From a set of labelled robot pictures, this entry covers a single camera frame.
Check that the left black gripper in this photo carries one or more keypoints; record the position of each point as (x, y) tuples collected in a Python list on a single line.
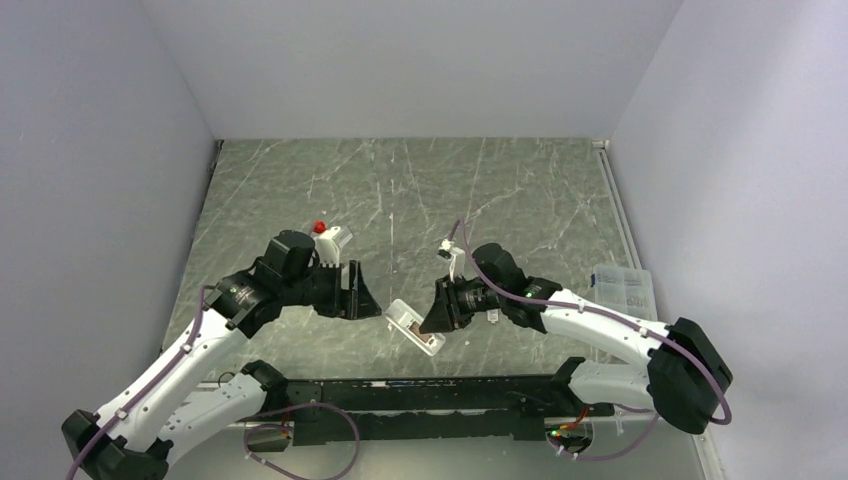
[(353, 302)]

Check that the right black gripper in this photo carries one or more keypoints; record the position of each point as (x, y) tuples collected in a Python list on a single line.
[(447, 309)]

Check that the white remote control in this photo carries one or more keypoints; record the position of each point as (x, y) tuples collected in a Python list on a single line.
[(408, 321)]

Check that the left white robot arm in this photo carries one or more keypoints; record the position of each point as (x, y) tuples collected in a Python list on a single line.
[(147, 427)]

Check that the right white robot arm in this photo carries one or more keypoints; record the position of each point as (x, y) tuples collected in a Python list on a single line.
[(673, 369)]

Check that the clear plastic organizer box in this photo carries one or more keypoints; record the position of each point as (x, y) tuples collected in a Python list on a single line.
[(627, 290)]

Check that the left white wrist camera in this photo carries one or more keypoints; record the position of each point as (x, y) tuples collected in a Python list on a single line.
[(329, 242)]

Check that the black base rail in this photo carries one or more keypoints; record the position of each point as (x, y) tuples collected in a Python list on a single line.
[(522, 407)]

